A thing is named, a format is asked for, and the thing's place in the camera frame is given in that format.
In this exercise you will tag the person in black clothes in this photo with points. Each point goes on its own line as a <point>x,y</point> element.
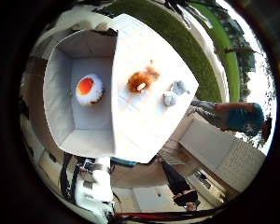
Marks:
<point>180,186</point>

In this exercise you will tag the person in blue shirt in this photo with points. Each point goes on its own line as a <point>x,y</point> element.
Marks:
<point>239,118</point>

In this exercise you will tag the white striped tablecloth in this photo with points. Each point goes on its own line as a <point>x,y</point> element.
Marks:
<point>146,124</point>

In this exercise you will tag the brown plush animal toy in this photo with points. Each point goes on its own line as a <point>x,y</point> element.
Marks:
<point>142,81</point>

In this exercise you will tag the white open fabric container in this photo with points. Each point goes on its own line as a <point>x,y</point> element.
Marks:
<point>84,124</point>

